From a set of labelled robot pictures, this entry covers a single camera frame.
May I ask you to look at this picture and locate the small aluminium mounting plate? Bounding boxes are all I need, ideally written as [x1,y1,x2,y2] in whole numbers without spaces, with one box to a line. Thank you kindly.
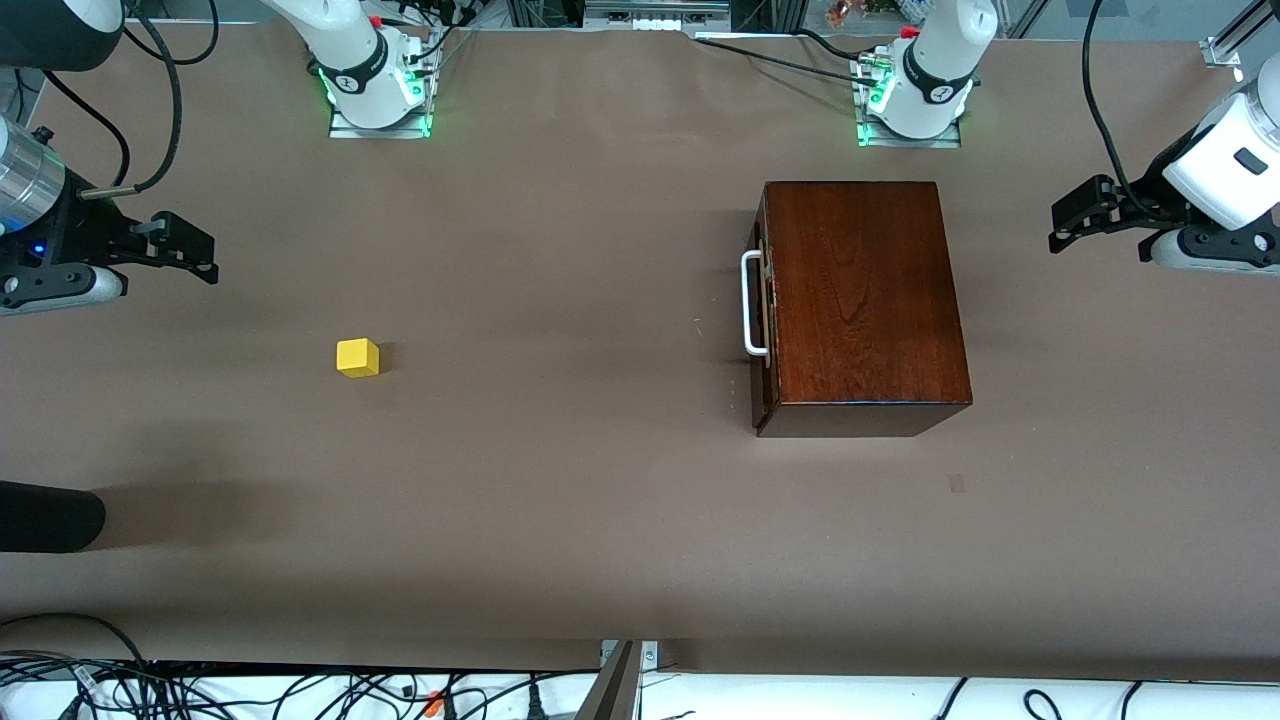
[600,640,661,673]

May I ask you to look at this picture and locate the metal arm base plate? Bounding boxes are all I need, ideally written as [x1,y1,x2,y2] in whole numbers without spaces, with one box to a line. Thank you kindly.
[328,100,433,139]
[855,115,963,149]

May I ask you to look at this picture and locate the dark grey metal beam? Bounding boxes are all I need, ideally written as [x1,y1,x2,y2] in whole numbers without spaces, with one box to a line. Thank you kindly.
[575,640,641,720]

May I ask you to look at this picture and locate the yellow cube block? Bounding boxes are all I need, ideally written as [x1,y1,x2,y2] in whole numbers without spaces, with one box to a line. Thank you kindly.
[336,338,381,379]

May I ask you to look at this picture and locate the black base power cable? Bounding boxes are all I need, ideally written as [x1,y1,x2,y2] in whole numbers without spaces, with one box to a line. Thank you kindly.
[693,30,886,86]

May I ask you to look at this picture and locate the black looping floor cable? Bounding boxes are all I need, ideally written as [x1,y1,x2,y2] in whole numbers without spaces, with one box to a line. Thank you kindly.
[0,611,151,666]

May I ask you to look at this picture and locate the thin black cable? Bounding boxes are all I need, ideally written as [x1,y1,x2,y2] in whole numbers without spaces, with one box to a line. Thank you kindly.
[120,0,220,67]
[42,70,132,188]

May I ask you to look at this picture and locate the tangled black cables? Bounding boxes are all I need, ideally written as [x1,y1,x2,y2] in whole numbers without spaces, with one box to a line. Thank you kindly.
[0,655,601,720]

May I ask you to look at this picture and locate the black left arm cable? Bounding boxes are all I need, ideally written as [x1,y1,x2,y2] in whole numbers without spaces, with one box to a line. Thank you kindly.
[1085,0,1161,216]

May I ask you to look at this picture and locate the dark brown wooden cabinet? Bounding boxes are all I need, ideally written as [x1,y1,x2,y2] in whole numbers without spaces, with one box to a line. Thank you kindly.
[752,180,973,439]

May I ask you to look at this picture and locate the wooden drawer with white handle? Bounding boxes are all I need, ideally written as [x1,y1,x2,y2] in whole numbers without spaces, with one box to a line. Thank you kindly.
[741,215,779,396]

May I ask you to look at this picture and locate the grey power strip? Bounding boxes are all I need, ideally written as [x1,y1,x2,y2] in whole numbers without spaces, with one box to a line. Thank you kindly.
[585,0,731,36]

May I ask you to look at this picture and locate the black ribbed cylinder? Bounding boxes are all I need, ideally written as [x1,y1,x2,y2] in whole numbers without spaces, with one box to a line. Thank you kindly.
[0,480,106,554]

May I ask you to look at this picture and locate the aluminium frame profile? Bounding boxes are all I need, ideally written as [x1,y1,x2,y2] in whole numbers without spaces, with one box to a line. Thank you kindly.
[1200,0,1280,71]

